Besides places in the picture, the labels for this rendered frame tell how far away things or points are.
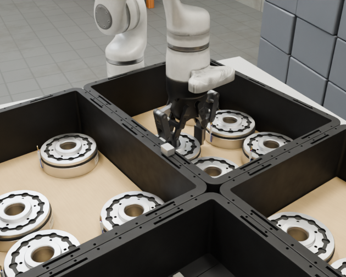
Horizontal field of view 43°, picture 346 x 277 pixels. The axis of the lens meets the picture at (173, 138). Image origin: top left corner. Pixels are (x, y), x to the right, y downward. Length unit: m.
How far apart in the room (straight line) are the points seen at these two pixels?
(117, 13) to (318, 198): 0.55
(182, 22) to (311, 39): 1.82
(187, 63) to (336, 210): 0.34
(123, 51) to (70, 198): 0.41
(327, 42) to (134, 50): 1.48
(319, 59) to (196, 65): 1.75
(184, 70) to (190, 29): 0.07
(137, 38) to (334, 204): 0.57
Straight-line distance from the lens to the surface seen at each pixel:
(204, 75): 0.70
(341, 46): 2.29
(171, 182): 0.66
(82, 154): 0.81
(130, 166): 0.76
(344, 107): 2.32
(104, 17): 1.00
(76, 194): 0.76
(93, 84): 0.89
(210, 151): 0.85
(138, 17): 1.02
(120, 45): 1.06
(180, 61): 0.72
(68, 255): 0.53
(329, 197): 0.79
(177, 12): 0.69
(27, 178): 0.82
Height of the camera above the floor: 1.31
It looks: 32 degrees down
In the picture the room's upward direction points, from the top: straight up
